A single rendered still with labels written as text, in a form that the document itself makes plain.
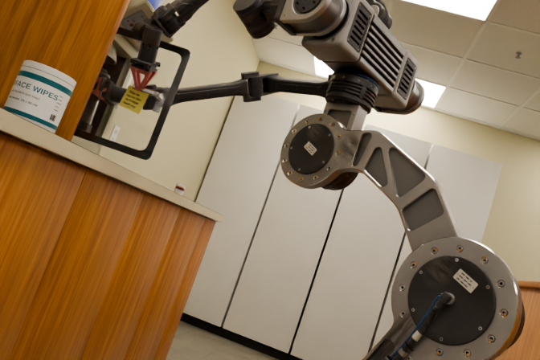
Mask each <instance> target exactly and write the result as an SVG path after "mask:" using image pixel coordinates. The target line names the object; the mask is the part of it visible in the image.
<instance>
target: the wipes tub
mask: <svg viewBox="0 0 540 360"><path fill-rule="evenodd" d="M75 86H76V82H75V81H74V80H73V79H72V78H71V77H70V76H68V75H66V74H64V73H62V72H60V71H58V70H56V69H54V68H52V67H48V66H47V65H44V64H42V63H38V62H35V61H31V60H24V62H23V64H22V66H21V69H20V71H19V73H18V75H17V78H16V80H15V82H14V85H13V87H12V89H11V91H10V94H9V96H8V98H7V100H6V103H5V105H4V107H3V108H4V109H5V110H7V111H9V112H11V113H13V114H15V115H17V116H19V117H21V118H23V119H25V120H27V121H30V122H32V123H34V124H36V125H38V126H40V127H42V128H44V129H46V130H48V131H50V132H52V133H55V131H56V130H57V127H58V125H59V122H60V120H61V118H62V116H63V113H64V111H65V108H66V107H67V105H68V101H69V100H70V98H71V95H72V92H73V90H74V88H75Z"/></svg>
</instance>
